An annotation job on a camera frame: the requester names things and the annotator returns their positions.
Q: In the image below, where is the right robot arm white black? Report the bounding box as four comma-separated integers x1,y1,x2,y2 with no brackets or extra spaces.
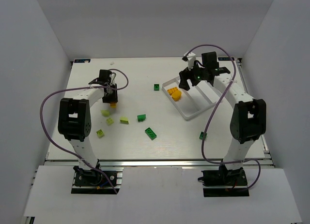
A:
179,52,266,187

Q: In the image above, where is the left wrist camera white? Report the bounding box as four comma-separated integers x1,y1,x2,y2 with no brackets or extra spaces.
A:
109,73,116,85

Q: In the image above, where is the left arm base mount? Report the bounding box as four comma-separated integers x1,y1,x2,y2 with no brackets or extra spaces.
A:
71,165,116,195

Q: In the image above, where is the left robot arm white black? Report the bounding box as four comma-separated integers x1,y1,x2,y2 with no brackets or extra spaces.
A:
58,69,118,186

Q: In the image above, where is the white three-compartment tray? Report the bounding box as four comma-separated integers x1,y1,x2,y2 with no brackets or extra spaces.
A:
162,77,221,121

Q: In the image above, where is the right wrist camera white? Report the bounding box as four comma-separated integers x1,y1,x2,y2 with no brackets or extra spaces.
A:
182,52,196,70

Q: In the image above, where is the light green wedge lego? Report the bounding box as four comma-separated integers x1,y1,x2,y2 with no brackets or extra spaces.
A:
120,117,129,124

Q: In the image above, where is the light green 2x2 lego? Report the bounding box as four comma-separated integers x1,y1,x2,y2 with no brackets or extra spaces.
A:
106,118,114,126

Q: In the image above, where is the orange 2x4 lego brick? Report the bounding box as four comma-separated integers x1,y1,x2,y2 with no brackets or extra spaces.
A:
167,87,178,95

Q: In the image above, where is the dark green 2x2 lego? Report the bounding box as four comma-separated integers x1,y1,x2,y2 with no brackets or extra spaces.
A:
199,132,207,140

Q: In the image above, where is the aluminium front rail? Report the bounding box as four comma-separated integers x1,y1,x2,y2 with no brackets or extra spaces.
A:
45,158,274,168

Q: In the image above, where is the light green square lego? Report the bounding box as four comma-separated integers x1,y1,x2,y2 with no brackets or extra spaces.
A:
96,129,105,138

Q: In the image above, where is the dark green 2x4 lego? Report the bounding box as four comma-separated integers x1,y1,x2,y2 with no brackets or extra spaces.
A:
145,127,157,140

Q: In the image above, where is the dark green square lego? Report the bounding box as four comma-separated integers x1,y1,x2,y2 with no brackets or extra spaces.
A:
154,84,160,91

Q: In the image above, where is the left blue corner label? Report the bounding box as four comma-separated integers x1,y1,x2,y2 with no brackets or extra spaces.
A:
73,59,91,63

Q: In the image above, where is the right blue corner label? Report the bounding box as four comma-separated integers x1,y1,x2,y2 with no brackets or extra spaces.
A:
217,57,235,61

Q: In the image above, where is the orange round lego piece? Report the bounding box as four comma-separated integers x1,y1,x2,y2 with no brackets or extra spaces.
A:
171,90,182,102

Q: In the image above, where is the light green sloped lego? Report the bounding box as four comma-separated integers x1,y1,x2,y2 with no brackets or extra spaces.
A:
101,110,110,117

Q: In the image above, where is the blue corner label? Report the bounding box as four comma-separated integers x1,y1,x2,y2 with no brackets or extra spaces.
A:
217,57,235,61
73,59,91,63

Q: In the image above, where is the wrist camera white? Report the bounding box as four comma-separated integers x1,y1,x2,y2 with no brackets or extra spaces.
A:
109,73,116,85
182,52,196,70

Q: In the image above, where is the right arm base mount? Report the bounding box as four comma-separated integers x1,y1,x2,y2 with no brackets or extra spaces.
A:
198,169,249,197

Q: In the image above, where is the dark green sloped lego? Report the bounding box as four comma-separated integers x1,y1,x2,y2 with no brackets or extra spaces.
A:
137,114,146,122

